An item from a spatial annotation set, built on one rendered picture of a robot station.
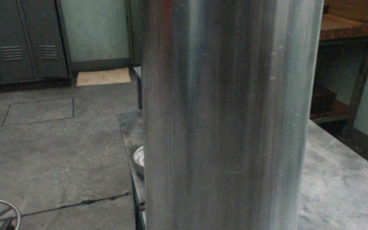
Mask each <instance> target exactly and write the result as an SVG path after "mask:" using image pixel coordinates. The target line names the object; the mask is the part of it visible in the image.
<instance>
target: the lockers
mask: <svg viewBox="0 0 368 230"><path fill-rule="evenodd" d="M71 81H72V60H71V55H70V48H69V44H68V37H67V32H66V28H65V21H64V17H63V9H62V5H61V0H0V93H2V92H9V91H27V90H34V89H45V88H57V87H64V86H71Z"/></svg>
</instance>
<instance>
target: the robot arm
mask: <svg viewBox="0 0 368 230"><path fill-rule="evenodd" d="M323 1H324V0H139V39H140V59H141V96H142V134H143V154H144V192H145V212H146V230H297V225H298V214H299V208H300V192H301V186H302V175H303V165H304V159H305V149H306V143H307V132H308V127H309V116H310V110H311V99H312V89H313V83H314V72H315V67H316V56H317V51H318V40H319V35H320V29H321V18H322V12H323Z"/></svg>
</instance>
